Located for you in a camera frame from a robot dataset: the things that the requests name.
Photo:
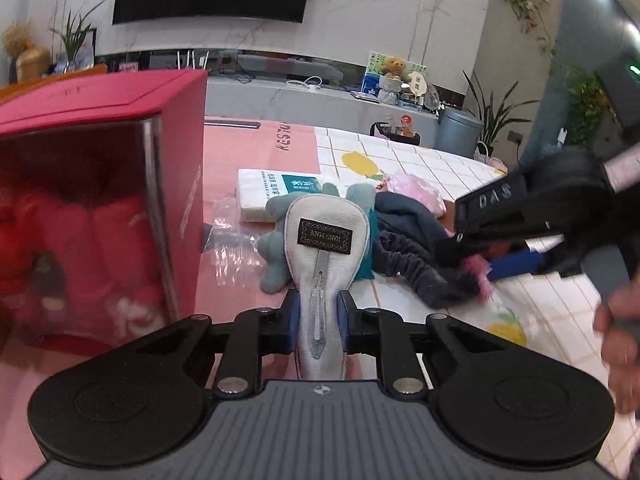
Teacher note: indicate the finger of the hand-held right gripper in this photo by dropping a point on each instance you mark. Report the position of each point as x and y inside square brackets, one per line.
[450, 250]
[515, 263]

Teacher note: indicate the plastic snack bag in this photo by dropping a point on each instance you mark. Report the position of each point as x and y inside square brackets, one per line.
[406, 127]

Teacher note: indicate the grey white fabric pouch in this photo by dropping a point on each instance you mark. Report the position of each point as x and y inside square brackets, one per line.
[345, 260]

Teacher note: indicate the clear plastic bag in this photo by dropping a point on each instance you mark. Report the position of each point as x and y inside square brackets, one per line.
[230, 240]

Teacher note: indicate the grey trash can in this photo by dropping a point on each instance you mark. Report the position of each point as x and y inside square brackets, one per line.
[457, 132]

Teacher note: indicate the white tissue pack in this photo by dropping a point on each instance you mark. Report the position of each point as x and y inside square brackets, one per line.
[260, 195]

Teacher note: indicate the small pink card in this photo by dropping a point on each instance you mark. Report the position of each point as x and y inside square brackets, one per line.
[128, 66]

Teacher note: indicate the person's right hand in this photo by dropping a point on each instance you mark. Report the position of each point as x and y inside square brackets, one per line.
[622, 345]

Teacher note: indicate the leafy plant on dresser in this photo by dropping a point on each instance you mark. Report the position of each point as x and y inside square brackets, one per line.
[587, 100]

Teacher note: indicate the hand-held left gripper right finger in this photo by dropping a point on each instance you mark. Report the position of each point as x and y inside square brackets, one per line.
[344, 322]

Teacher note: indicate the wall power socket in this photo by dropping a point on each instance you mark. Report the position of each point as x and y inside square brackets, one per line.
[515, 136]

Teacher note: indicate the brown teddy bear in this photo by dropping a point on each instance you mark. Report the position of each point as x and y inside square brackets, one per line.
[395, 67]

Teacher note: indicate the pink fuzzy item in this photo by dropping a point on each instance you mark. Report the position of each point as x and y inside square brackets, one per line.
[475, 266]

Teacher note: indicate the dark navy cloth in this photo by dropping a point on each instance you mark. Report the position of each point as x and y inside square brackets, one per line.
[405, 215]

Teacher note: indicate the red display box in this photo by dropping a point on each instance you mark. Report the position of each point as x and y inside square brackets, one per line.
[100, 100]

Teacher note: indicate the dark ruffled cloth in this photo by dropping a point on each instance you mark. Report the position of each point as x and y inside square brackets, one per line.
[425, 275]

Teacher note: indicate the gold vase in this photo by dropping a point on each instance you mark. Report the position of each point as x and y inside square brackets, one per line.
[32, 62]

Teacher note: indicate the woven pink basket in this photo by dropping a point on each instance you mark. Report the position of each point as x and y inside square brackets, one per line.
[482, 155]

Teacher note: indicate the orange cardboard box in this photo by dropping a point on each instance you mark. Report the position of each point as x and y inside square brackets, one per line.
[60, 74]

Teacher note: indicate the green picture board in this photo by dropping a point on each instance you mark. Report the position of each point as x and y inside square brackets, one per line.
[372, 62]

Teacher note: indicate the pink plastic bag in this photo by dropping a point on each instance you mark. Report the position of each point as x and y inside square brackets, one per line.
[415, 190]

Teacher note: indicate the clear hair clip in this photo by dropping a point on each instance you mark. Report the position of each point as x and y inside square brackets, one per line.
[318, 305]

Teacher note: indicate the white router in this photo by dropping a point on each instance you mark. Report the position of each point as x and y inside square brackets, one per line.
[190, 62]

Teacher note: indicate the dried flower bunch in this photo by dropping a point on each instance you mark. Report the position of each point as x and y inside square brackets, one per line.
[15, 40]

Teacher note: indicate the group of red plush toys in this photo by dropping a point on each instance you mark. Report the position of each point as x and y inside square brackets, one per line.
[100, 240]

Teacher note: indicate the round white hand fan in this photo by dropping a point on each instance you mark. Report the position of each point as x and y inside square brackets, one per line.
[419, 84]

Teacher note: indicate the white marble tv console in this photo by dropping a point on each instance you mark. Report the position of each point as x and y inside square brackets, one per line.
[300, 105]

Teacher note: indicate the small pink heater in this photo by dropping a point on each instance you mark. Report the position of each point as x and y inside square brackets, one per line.
[497, 164]

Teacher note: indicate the long-leaf potted plant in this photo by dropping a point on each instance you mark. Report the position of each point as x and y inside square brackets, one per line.
[492, 115]

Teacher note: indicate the hanging vine plant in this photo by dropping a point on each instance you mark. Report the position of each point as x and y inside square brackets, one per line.
[525, 7]

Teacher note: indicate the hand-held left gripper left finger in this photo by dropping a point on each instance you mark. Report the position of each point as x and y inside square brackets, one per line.
[291, 322]

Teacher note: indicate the green plant in vase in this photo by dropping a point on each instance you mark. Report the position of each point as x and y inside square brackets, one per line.
[75, 35]

